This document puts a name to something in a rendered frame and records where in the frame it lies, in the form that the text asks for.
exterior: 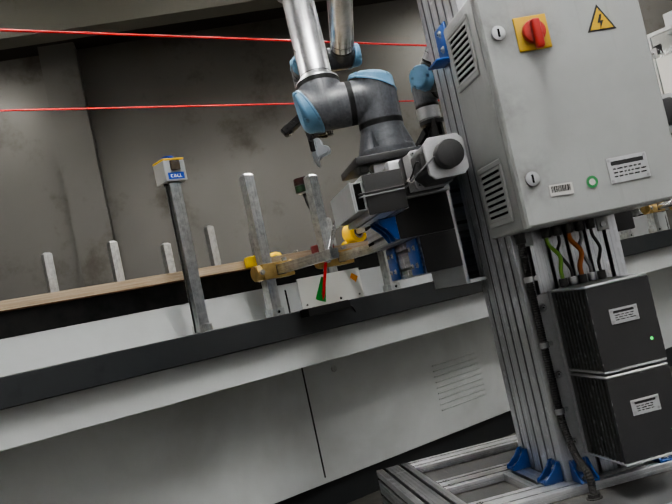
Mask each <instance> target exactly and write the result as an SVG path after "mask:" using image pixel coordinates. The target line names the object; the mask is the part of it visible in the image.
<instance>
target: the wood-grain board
mask: <svg viewBox="0 0 672 504"><path fill-rule="evenodd" d="M367 244H368V241H361V242H355V243H349V244H343V245H337V246H334V248H338V250H342V249H341V246H346V249H348V248H352V249H353V248H357V247H360V246H364V245H367ZM311 254H312V252H311V250H307V251H301V252H295V253H289V254H282V255H276V256H271V260H272V262H278V261H281V258H282V257H286V259H287V260H290V259H292V260H294V259H298V258H301V257H304V256H307V255H311ZM250 269H251V268H249V269H247V268H246V266H245V262H244V261H240V262H234V263H228V264H222V265H216V266H210V267H203V268H198V270H199V275H200V278H204V277H210V276H216V275H222V274H227V273H233V272H239V271H245V270H250ZM181 281H184V277H183V272H182V271H179V272H173V273H167V274H161V275H155V276H149V277H143V278H137V279H131V280H124V281H118V282H112V283H106V284H100V285H94V286H88V287H82V288H76V289H70V290H64V291H58V292H52V293H45V294H39V295H33V296H27V297H21V298H15V299H9V300H3V301H0V313H2V312H8V311H14V310H20V309H25V308H31V307H37V306H43V305H49V304H54V303H60V302H66V301H72V300H77V299H83V298H89V297H95V296H100V295H106V294H112V293H118V292H124V291H129V290H135V289H141V288H147V287H152V286H158V285H164V284H170V283H175V282H181Z"/></svg>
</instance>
